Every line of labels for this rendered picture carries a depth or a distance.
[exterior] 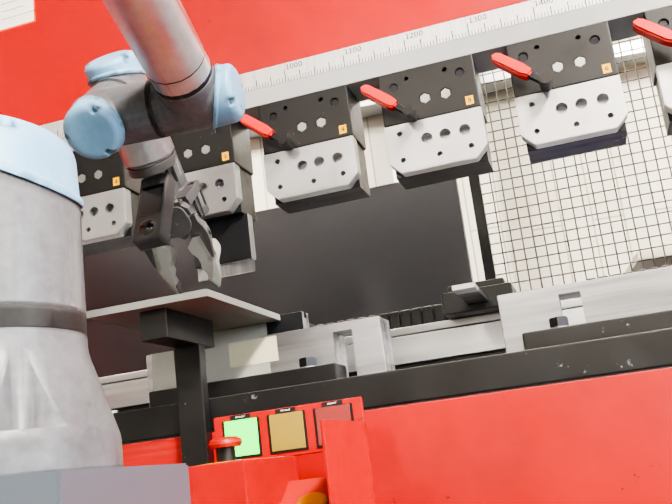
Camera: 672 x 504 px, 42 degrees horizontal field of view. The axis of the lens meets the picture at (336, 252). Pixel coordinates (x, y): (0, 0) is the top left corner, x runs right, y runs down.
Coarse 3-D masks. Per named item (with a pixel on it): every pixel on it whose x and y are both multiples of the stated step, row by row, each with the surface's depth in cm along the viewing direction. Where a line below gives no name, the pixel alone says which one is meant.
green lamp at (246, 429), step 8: (224, 424) 112; (232, 424) 112; (240, 424) 112; (248, 424) 111; (256, 424) 111; (232, 432) 112; (240, 432) 111; (248, 432) 111; (256, 432) 111; (248, 440) 111; (256, 440) 110; (240, 448) 111; (248, 448) 111; (256, 448) 110
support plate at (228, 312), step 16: (128, 304) 115; (144, 304) 115; (160, 304) 114; (176, 304) 115; (192, 304) 116; (208, 304) 118; (224, 304) 119; (240, 304) 122; (96, 320) 119; (112, 320) 120; (128, 320) 122; (224, 320) 131; (240, 320) 132; (256, 320) 134; (272, 320) 136
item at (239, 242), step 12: (240, 216) 143; (216, 228) 144; (228, 228) 143; (240, 228) 143; (252, 228) 144; (228, 240) 143; (240, 240) 142; (252, 240) 143; (228, 252) 142; (240, 252) 142; (252, 252) 142; (228, 264) 143; (240, 264) 142; (252, 264) 142; (204, 276) 144
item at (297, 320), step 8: (296, 312) 136; (280, 320) 137; (288, 320) 137; (296, 320) 136; (304, 320) 137; (272, 328) 137; (280, 328) 137; (288, 328) 136; (296, 328) 136; (304, 328) 136
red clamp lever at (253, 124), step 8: (240, 120) 139; (248, 120) 138; (256, 120) 138; (256, 128) 137; (264, 128) 137; (264, 136) 138; (272, 136) 137; (280, 136) 135; (280, 144) 135; (288, 144) 136
